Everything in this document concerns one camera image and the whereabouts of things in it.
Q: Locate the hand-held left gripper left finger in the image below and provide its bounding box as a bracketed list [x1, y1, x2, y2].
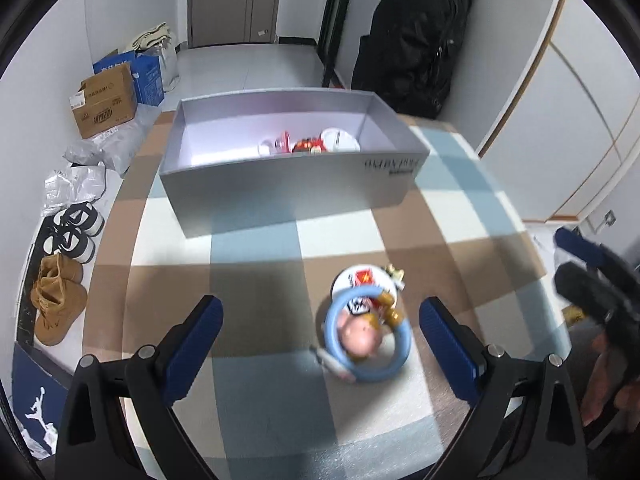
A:
[54, 294, 224, 480]

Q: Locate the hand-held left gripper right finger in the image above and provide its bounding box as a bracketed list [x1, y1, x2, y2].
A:
[419, 296, 588, 480]

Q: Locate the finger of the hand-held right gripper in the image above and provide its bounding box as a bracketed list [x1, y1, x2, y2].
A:
[555, 226, 640, 311]
[554, 261, 617, 322]

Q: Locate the light blue ring bracelet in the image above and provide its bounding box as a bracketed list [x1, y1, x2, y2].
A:
[310, 287, 413, 385]

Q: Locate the grey cardboard box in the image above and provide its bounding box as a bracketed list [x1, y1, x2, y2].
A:
[159, 87, 431, 239]

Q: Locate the clear plastic keychain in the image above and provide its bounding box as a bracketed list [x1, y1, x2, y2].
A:
[257, 131, 293, 157]

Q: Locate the small red ornament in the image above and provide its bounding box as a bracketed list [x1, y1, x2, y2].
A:
[291, 136, 328, 154]

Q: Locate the plain round white badge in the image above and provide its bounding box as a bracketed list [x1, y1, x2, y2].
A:
[320, 127, 360, 153]

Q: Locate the person's right hand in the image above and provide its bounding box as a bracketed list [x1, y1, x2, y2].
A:
[582, 340, 640, 426]

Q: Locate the checkered tablecloth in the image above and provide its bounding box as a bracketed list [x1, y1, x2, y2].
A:
[82, 110, 573, 480]

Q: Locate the small gold charm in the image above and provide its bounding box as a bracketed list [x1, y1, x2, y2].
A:
[385, 262, 407, 291]

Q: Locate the tan suede boot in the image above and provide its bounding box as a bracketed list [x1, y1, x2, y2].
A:
[30, 252, 85, 311]
[32, 280, 88, 347]

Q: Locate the white wardrobe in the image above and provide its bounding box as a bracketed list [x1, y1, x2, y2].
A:
[475, 0, 640, 223]

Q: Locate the black and white sneaker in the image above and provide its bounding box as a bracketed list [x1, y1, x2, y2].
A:
[52, 201, 105, 237]
[42, 225, 96, 263]

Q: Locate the blue shoe box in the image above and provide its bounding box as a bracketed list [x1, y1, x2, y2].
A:
[11, 342, 76, 458]

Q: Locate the black shoe mat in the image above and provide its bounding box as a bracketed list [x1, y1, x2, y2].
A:
[15, 242, 46, 346]

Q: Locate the crumpled silver plastic bag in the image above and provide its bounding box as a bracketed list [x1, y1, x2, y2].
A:
[42, 165, 107, 216]

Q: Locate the grey plastic parcel bag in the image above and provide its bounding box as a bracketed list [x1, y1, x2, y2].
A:
[64, 110, 158, 176]

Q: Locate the brown cardboard box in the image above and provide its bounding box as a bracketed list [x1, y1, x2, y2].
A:
[70, 62, 138, 140]

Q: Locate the black backpack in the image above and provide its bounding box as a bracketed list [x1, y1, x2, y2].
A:
[351, 0, 474, 120]

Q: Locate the blue cardboard box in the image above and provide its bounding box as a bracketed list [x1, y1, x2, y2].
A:
[93, 50, 166, 107]

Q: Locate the beige cloth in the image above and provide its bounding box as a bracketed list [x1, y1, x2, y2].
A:
[131, 22, 174, 53]

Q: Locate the black metal rack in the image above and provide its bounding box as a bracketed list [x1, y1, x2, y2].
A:
[317, 0, 361, 88]

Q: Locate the grey entrance door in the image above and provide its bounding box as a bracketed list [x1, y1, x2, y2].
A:
[189, 0, 283, 48]

